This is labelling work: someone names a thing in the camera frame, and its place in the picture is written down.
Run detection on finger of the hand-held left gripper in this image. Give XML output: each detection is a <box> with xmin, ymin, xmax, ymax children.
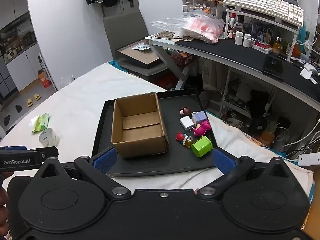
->
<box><xmin>27</xmin><ymin>147</ymin><xmax>59</xmax><ymax>160</ymax></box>
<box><xmin>0</xmin><ymin>145</ymin><xmax>27</xmax><ymax>152</ymax></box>

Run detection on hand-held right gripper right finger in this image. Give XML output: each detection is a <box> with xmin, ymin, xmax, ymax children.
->
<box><xmin>199</xmin><ymin>148</ymin><xmax>292</xmax><ymax>200</ymax></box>

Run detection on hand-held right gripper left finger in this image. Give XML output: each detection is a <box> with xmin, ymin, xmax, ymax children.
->
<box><xmin>37</xmin><ymin>147</ymin><xmax>131</xmax><ymax>199</ymax></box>

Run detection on green cube box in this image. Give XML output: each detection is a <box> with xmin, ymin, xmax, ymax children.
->
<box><xmin>191</xmin><ymin>136</ymin><xmax>213</xmax><ymax>158</ymax></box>

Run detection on pink figurine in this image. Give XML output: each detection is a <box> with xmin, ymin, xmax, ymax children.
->
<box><xmin>192</xmin><ymin>120</ymin><xmax>212</xmax><ymax>137</ymax></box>

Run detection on black tray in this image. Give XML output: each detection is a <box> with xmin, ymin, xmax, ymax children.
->
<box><xmin>92</xmin><ymin>88</ymin><xmax>218</xmax><ymax>178</ymax></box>

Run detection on brown cardboard box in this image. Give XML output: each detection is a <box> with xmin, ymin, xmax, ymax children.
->
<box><xmin>111</xmin><ymin>92</ymin><xmax>170</xmax><ymax>159</ymax></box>

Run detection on lavender cube toy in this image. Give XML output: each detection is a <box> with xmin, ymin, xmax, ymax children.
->
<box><xmin>192</xmin><ymin>110</ymin><xmax>208</xmax><ymax>125</ymax></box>

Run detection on white charger plug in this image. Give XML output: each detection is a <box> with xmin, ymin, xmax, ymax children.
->
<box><xmin>180</xmin><ymin>116</ymin><xmax>195</xmax><ymax>131</ymax></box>

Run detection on person's left hand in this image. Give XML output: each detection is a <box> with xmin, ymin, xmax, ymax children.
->
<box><xmin>0</xmin><ymin>187</ymin><xmax>9</xmax><ymax>240</ymax></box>

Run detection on clear tape roll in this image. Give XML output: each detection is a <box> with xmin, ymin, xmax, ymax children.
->
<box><xmin>39</xmin><ymin>128</ymin><xmax>60</xmax><ymax>147</ymax></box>

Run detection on green wipes packet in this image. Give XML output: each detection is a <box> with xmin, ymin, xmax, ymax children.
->
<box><xmin>32</xmin><ymin>113</ymin><xmax>50</xmax><ymax>134</ymax></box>

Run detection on black slippers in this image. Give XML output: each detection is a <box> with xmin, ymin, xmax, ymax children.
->
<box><xmin>3</xmin><ymin>104</ymin><xmax>23</xmax><ymax>127</ymax></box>

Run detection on black fan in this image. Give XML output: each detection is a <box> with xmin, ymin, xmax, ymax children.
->
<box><xmin>249</xmin><ymin>116</ymin><xmax>268</xmax><ymax>133</ymax></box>

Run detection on yellow slippers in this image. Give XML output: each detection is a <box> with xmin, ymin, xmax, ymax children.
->
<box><xmin>27</xmin><ymin>94</ymin><xmax>41</xmax><ymax>108</ymax></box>

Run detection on orange carton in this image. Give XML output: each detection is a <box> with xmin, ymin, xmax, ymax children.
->
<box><xmin>37</xmin><ymin>70</ymin><xmax>51</xmax><ymax>89</ymax></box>

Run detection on white power strip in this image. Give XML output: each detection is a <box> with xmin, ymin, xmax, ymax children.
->
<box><xmin>298</xmin><ymin>152</ymin><xmax>320</xmax><ymax>167</ymax></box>

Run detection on small black box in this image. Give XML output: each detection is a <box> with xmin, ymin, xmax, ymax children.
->
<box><xmin>262</xmin><ymin>55</ymin><xmax>285</xmax><ymax>81</ymax></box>

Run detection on kitchen shelf cabinet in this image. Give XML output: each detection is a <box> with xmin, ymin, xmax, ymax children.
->
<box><xmin>0</xmin><ymin>12</ymin><xmax>38</xmax><ymax>64</ymax></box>

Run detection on grey desk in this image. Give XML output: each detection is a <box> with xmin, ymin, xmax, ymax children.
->
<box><xmin>144</xmin><ymin>32</ymin><xmax>320</xmax><ymax>112</ymax></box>

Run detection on red plastic basket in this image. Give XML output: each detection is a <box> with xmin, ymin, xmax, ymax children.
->
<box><xmin>169</xmin><ymin>51</ymin><xmax>194</xmax><ymax>68</ymax></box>

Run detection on red flat box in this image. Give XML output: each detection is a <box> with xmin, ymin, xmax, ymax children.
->
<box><xmin>251</xmin><ymin>39</ymin><xmax>273</xmax><ymax>55</ymax></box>

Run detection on amber perfume bottle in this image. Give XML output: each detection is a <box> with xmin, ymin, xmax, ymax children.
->
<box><xmin>272</xmin><ymin>37</ymin><xmax>283</xmax><ymax>55</ymax></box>

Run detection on grey chair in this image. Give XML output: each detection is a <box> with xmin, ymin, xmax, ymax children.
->
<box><xmin>103</xmin><ymin>10</ymin><xmax>173</xmax><ymax>77</ymax></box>

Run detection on clear plastic bag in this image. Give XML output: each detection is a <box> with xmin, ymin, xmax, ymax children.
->
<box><xmin>151</xmin><ymin>14</ymin><xmax>225</xmax><ymax>44</ymax></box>

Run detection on brown desk mat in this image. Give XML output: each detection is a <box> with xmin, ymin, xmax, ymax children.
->
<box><xmin>150</xmin><ymin>31</ymin><xmax>195</xmax><ymax>42</ymax></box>

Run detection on white desk riser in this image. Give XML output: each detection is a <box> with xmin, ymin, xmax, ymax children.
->
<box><xmin>223</xmin><ymin>8</ymin><xmax>301</xmax><ymax>62</ymax></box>

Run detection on small drawer organizer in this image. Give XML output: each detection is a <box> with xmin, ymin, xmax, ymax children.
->
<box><xmin>182</xmin><ymin>0</ymin><xmax>223</xmax><ymax>16</ymax></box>

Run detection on white keyboard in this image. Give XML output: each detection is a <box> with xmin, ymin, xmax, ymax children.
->
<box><xmin>222</xmin><ymin>0</ymin><xmax>304</xmax><ymax>28</ymax></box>

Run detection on black picture frame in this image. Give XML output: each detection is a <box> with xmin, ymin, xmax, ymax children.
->
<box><xmin>116</xmin><ymin>42</ymin><xmax>167</xmax><ymax>69</ymax></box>

